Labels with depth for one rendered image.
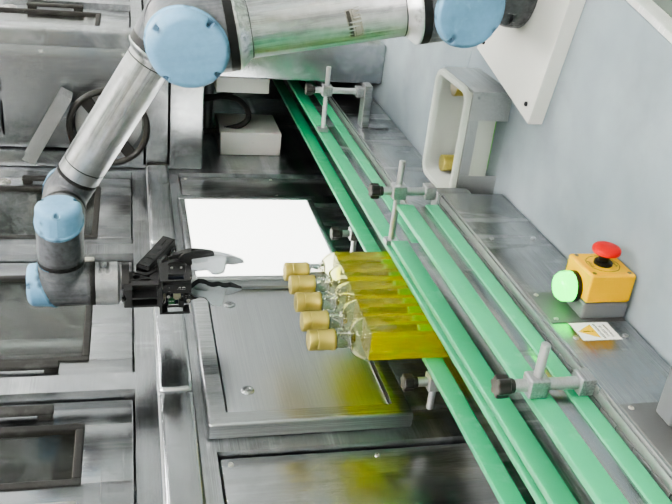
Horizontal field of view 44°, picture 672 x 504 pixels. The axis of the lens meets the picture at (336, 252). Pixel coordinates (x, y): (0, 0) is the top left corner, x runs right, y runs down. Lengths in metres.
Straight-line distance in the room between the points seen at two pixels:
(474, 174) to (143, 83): 0.64
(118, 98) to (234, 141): 1.08
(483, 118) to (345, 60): 0.82
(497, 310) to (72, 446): 0.69
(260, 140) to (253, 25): 1.26
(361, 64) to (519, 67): 0.90
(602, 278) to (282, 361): 0.60
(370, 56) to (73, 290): 1.20
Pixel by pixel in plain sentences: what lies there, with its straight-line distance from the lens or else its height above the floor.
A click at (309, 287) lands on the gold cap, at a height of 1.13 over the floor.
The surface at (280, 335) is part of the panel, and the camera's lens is 1.58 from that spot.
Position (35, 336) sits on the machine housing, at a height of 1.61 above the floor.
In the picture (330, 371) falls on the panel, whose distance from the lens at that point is 1.50.
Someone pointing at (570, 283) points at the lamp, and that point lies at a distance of 1.20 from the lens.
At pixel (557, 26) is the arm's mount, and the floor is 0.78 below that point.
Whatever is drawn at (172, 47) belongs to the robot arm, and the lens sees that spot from 1.23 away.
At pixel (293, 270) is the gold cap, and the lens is 1.52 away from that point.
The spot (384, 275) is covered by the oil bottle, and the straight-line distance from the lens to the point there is 1.49.
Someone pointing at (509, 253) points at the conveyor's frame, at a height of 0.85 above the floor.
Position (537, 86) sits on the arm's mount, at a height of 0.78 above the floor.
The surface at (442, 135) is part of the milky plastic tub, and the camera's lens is 1.74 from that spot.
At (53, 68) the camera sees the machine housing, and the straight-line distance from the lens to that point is 2.30.
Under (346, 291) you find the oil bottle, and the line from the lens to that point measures 1.43.
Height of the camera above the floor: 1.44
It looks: 14 degrees down
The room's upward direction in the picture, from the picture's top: 90 degrees counter-clockwise
